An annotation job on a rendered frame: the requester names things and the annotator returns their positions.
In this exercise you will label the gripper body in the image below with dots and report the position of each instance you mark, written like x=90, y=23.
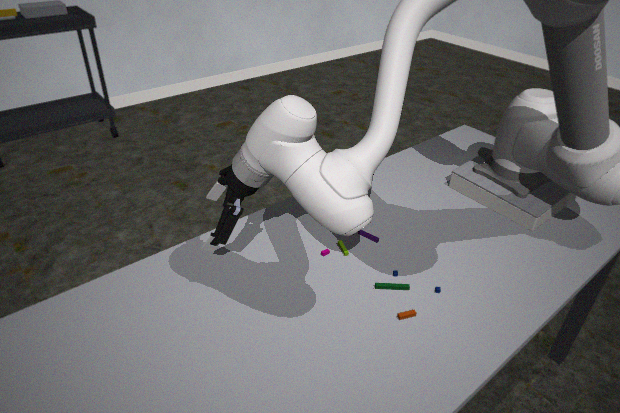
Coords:
x=239, y=190

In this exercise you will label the orange rod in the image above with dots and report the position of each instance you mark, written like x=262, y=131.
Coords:
x=406, y=314

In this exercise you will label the purple rod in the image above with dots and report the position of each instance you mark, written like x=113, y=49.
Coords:
x=369, y=236

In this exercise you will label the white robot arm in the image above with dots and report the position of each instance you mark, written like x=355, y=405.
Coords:
x=585, y=160

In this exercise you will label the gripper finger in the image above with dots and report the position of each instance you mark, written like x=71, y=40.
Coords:
x=219, y=186
x=226, y=224

